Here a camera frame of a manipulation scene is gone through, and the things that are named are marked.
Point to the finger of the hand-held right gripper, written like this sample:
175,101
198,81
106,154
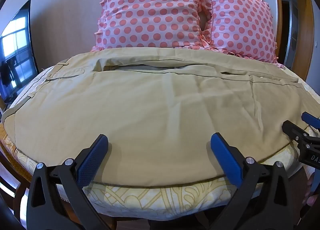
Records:
310,119
293,131

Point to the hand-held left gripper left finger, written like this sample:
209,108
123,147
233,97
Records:
91,156

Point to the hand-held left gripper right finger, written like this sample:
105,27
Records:
226,160

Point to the khaki pants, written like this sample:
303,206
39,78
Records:
150,110

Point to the person's right hand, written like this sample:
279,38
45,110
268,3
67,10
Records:
312,190

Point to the yellow patterned bed sheet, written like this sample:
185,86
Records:
155,201

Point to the pink polka dot pillow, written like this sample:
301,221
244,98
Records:
240,22
152,12

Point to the black flat screen television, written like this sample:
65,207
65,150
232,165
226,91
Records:
16,55

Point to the wooden bed frame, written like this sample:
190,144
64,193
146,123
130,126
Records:
17,190

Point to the wooden door frame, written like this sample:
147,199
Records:
277,15

